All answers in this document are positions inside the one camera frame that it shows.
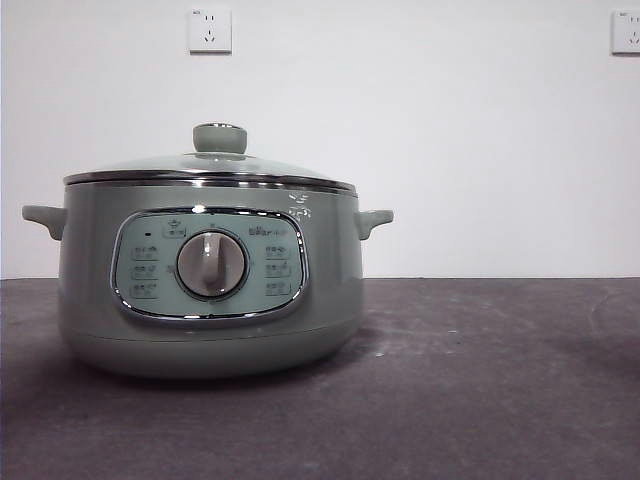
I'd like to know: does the glass lid with green knob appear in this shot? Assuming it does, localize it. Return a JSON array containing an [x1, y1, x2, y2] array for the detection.
[[63, 121, 358, 195]]

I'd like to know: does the sage green electric cooking pot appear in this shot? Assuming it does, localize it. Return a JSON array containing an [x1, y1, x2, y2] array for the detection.
[[21, 180, 395, 380]]

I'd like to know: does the white wall socket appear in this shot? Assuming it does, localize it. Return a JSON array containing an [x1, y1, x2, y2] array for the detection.
[[188, 7, 234, 55], [610, 10, 640, 56]]

